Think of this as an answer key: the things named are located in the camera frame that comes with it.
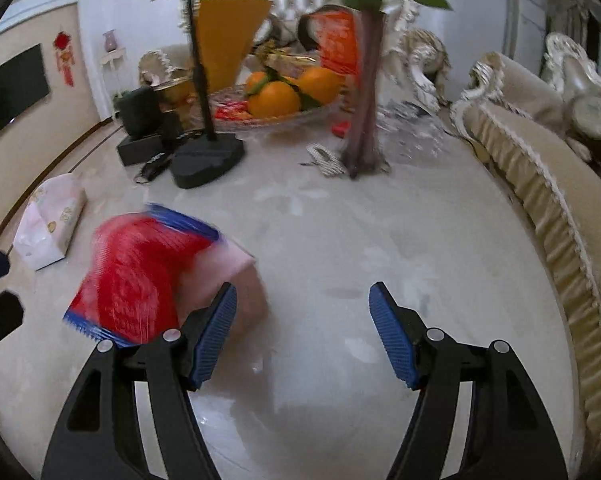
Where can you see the red knot wall ornament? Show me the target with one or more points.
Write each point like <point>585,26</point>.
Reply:
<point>65,57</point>

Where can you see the black phone stand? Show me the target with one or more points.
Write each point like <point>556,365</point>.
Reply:
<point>205,160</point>

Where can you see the yellow paper cone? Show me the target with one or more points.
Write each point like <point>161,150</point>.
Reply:
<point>225,40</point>

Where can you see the gold wrapped package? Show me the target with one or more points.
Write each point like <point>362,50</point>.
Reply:
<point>285,60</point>

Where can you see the black television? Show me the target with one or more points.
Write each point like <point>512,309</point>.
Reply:
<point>10,95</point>

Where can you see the white side table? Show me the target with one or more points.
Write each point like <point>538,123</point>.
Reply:
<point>113,62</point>

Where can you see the white pink tissue pack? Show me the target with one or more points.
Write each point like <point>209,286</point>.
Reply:
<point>45,225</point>

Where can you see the glass fruit bowl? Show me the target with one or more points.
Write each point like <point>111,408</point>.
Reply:
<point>280,121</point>

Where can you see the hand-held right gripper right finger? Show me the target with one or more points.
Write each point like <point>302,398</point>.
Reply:
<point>393,332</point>

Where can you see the red snack packet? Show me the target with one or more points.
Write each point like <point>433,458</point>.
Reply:
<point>130,280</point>

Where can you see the striped woven item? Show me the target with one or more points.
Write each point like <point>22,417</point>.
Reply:
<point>328,160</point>

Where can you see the large orange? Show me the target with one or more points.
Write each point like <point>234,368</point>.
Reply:
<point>275,100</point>
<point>320,85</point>

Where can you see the small red item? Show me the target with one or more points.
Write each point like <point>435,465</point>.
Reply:
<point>340,129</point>

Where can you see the crinkled clear plastic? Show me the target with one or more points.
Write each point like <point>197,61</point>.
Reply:
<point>415,130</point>

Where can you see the black flat box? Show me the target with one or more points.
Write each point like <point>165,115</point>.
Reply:
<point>140,150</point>

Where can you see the ornate cream armchair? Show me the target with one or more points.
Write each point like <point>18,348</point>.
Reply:
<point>580,70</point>

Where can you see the small orange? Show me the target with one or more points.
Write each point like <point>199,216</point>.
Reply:
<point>255,82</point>

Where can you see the purple vase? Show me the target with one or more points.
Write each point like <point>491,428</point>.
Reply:
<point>110,41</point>

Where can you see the orange-red printed packet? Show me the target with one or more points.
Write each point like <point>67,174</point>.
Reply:
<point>338,42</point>

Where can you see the brown tall vase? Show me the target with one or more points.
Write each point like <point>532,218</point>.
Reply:
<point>365,100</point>

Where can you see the cream fringed sofa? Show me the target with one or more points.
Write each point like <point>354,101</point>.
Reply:
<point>545,200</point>

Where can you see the ornate tufted armchair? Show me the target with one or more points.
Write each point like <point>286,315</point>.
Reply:
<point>290,5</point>

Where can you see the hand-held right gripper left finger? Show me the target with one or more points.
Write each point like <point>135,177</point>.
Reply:
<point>213,340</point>

